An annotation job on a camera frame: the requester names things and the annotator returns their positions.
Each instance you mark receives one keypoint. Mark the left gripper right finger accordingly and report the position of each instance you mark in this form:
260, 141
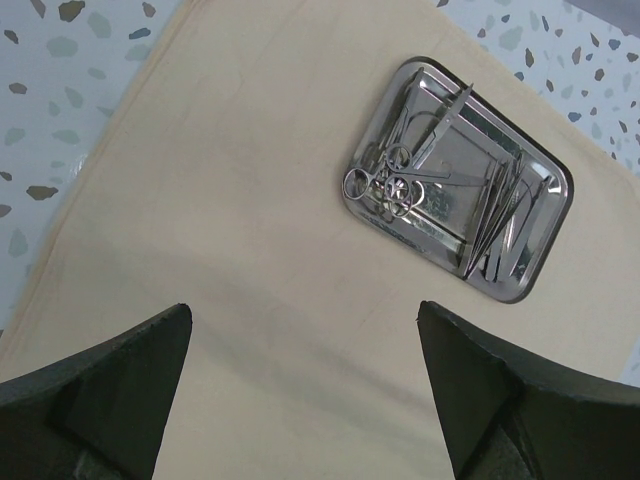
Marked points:
507, 413

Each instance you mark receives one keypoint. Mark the steel pointed tweezers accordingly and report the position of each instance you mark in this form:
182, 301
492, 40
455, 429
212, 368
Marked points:
496, 239

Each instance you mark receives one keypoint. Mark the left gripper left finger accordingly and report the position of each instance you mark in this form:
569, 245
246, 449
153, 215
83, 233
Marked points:
100, 413

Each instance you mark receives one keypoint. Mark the beige cloth wrap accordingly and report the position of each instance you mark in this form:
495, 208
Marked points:
217, 185

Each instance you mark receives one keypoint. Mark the steel instrument tray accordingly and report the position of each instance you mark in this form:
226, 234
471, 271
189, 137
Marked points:
442, 228

